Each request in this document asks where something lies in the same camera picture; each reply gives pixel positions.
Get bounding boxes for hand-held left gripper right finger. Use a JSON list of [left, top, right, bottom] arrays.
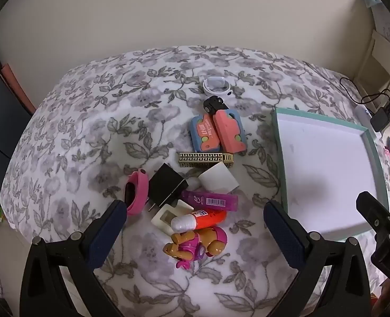
[[264, 200, 371, 317]]

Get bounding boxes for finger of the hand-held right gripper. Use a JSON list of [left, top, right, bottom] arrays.
[[356, 191, 390, 251]]

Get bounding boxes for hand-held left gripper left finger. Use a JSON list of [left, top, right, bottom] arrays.
[[21, 200, 128, 317]]

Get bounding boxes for pink wrist watch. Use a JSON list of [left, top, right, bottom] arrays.
[[124, 168, 150, 217]]

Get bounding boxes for white tray with green rim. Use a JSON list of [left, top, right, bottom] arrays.
[[270, 107, 388, 241]]

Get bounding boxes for orange glue bottle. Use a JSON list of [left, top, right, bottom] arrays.
[[171, 209, 227, 233]]

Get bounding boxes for purple glue stick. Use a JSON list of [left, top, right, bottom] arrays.
[[181, 190, 239, 212]]

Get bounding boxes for pink toy dog figure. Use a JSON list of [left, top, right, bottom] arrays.
[[163, 226, 228, 269]]

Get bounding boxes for gold patterned lighter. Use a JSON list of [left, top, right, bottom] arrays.
[[177, 152, 234, 166]]

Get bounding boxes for salmon carrot knife toy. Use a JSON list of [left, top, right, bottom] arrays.
[[212, 109, 248, 152]]

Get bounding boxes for blue carrot knife toy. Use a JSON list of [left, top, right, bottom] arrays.
[[190, 114, 222, 152]]

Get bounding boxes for black toy car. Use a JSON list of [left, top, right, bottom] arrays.
[[203, 95, 230, 114]]

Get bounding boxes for black plug adapter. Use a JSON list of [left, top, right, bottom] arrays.
[[148, 163, 189, 212]]

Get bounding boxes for black power brick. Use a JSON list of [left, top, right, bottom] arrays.
[[370, 109, 389, 132]]

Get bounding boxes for white square box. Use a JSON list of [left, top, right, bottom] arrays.
[[198, 165, 240, 194]]

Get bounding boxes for white power strip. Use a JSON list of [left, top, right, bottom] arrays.
[[355, 105, 380, 133]]

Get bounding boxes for white wooden furniture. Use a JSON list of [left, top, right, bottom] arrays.
[[353, 0, 390, 119]]

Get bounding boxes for dark blue cabinet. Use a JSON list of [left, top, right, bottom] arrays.
[[0, 56, 34, 205]]

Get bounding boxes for white plastic frame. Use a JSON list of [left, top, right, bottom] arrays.
[[151, 200, 195, 236]]

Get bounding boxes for black cable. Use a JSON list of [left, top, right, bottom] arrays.
[[339, 77, 390, 106]]

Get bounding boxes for white coiled charging cable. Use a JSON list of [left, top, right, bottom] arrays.
[[203, 76, 233, 97]]

